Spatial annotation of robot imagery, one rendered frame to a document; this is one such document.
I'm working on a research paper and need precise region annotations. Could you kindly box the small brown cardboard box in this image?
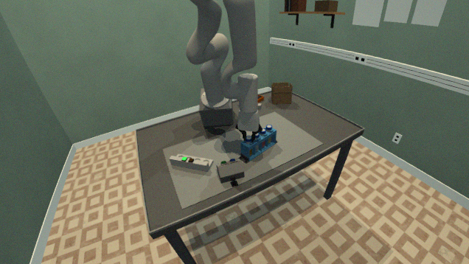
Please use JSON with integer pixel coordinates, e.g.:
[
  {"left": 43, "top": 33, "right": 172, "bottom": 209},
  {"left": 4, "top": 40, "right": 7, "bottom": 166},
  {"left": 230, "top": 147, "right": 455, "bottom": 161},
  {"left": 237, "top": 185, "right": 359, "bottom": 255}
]
[{"left": 271, "top": 83, "right": 293, "bottom": 104}]

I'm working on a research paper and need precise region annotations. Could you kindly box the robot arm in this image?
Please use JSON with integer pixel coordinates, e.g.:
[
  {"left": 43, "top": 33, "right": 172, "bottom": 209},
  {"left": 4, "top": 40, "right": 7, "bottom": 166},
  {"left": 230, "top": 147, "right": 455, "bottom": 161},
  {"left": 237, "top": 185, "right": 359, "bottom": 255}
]
[{"left": 186, "top": 0, "right": 261, "bottom": 113}]

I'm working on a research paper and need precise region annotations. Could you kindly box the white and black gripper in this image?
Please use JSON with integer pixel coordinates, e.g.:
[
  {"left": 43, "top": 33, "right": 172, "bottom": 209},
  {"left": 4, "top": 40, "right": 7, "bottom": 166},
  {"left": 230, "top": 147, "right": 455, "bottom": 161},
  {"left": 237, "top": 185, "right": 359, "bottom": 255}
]
[{"left": 235, "top": 110, "right": 263, "bottom": 142}]

